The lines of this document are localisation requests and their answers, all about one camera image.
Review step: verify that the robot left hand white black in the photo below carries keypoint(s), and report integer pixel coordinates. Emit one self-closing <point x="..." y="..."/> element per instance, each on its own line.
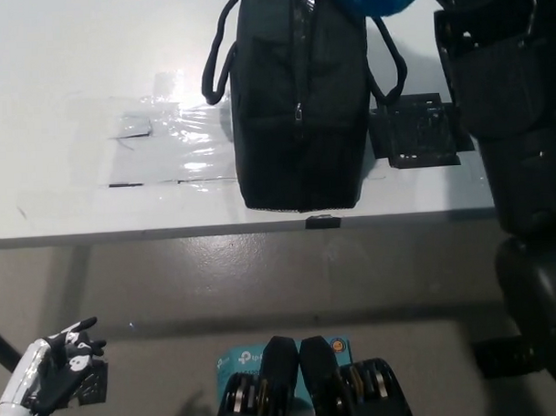
<point x="60" y="375"/>

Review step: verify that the robot left black body block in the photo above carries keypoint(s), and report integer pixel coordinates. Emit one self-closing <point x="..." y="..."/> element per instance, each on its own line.
<point x="275" y="386"/>

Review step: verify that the black table leg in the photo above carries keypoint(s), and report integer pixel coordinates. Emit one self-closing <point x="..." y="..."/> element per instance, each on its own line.
<point x="2" y="347"/>

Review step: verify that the teal tp-link box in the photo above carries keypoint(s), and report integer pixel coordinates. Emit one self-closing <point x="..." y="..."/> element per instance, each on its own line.
<point x="240" y="362"/>

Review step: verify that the small grey tape patch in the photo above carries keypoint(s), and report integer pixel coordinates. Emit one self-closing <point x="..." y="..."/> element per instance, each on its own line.
<point x="131" y="130"/>

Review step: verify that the clear glossy tape sheet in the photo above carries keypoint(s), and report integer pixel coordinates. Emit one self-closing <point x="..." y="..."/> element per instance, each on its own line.
<point x="184" y="147"/>

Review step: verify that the small black tape strip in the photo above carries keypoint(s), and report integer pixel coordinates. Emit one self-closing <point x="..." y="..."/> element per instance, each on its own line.
<point x="323" y="222"/>

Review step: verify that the black tape patch on table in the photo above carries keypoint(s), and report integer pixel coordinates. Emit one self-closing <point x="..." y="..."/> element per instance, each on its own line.
<point x="417" y="130"/>

